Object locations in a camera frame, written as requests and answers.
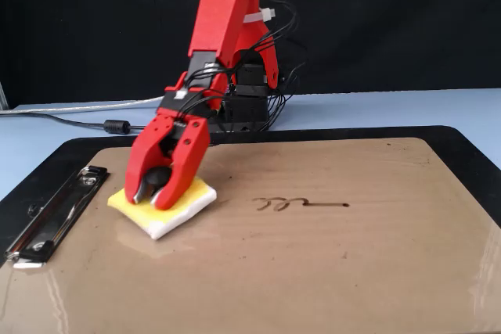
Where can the black base with controller board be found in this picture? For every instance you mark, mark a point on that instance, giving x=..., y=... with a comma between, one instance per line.
x=242, y=115

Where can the black mat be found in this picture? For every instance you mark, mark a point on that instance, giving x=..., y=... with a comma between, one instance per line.
x=466, y=146

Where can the dark marker scribble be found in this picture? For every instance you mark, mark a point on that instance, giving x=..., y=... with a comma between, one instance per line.
x=329, y=205

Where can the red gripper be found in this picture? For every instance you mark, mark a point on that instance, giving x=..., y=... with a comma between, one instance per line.
x=174, y=140

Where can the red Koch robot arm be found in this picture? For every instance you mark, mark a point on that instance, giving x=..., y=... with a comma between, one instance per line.
x=219, y=17

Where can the silver metal clipboard clip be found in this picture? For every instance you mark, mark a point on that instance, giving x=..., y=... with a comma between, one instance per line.
x=55, y=216

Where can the yellow sponge with black knob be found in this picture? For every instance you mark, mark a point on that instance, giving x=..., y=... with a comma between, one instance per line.
x=184, y=212

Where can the grey metal post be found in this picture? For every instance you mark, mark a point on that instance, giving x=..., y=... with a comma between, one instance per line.
x=3, y=97

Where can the brown clipboard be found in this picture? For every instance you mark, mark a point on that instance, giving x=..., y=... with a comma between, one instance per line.
x=313, y=271

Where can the black backdrop cloth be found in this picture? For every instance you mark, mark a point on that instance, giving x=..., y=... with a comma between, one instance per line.
x=391, y=17

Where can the white zip tie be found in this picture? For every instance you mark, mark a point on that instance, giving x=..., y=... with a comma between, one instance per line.
x=258, y=16

